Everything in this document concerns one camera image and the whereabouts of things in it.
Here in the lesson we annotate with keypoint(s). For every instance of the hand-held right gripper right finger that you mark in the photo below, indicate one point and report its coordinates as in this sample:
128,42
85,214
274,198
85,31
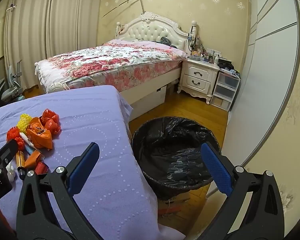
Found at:
217,170

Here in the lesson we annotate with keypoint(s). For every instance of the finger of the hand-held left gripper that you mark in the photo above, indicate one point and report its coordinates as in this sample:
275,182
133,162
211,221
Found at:
6,152

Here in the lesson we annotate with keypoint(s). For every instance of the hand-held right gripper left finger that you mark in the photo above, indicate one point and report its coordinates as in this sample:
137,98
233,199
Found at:
82,167

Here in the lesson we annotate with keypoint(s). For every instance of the yellow foam net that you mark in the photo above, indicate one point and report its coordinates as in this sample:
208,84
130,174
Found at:
23,121

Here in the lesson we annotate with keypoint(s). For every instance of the black-lined trash bin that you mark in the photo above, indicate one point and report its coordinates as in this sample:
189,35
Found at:
175,160

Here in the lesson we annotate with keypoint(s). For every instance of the amber glue tube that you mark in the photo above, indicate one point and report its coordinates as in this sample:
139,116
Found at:
20,162

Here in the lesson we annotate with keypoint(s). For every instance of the small white packet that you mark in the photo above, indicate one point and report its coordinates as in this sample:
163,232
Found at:
11,172

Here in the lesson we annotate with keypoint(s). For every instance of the red foam net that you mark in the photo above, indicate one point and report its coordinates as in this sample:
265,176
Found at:
13,135

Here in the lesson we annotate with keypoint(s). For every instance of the white paper roll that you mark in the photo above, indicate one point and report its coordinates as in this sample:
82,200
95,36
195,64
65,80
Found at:
25,138

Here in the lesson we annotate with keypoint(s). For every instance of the blue packet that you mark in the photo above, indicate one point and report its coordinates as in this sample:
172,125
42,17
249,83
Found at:
29,150

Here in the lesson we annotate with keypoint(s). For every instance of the small orange wrapper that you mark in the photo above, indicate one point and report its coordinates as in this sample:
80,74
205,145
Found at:
33,158

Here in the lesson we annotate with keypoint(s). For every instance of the orange snack wrapper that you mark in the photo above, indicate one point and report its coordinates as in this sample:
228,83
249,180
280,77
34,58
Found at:
40,133

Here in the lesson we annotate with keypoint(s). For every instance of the purple dotted tablecloth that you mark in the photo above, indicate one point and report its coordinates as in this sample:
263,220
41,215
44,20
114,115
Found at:
90,120

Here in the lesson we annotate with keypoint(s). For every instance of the orange-red plastic bag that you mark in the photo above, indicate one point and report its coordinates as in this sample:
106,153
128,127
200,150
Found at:
51,120

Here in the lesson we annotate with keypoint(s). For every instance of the grey office chair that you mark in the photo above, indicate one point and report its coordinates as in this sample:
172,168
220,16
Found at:
11,93

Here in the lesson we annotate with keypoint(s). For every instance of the clear plastic drawer unit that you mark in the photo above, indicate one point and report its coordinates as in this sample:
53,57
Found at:
225,90

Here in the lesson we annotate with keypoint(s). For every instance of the white nightstand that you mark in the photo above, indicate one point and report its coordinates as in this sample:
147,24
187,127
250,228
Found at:
197,76

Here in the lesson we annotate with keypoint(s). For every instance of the pile of dark clutter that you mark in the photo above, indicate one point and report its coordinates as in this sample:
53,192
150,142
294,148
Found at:
227,66

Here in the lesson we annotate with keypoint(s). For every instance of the floral bedspread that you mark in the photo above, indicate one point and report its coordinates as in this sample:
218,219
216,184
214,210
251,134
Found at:
110,62

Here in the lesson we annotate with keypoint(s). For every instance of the white wardrobe sliding door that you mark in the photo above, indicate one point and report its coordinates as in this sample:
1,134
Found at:
265,67

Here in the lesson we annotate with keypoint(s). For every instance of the cluster of small bottles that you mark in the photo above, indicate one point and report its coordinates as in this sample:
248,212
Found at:
205,53

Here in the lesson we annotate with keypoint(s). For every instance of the dark clothing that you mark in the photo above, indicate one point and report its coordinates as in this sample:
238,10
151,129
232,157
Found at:
165,40

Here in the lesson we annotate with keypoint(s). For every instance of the beige curtain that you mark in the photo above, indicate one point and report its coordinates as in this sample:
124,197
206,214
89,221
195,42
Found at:
65,17

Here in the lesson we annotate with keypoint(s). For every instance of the white tufted bed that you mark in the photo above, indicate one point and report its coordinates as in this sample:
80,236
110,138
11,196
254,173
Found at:
150,31

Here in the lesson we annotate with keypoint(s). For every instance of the metal canopy rod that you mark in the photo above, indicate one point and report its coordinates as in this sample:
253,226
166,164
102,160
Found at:
141,5

